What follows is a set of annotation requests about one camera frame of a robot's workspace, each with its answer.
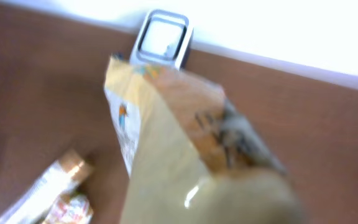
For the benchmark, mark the yellow white snack bag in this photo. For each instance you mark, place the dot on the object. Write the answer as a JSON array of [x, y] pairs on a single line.
[[191, 156]]

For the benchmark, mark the white tube tan cap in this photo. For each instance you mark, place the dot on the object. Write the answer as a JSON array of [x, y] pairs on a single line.
[[61, 177]]

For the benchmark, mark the white barcode scanner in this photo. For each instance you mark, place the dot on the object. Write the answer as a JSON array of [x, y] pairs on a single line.
[[164, 39]]

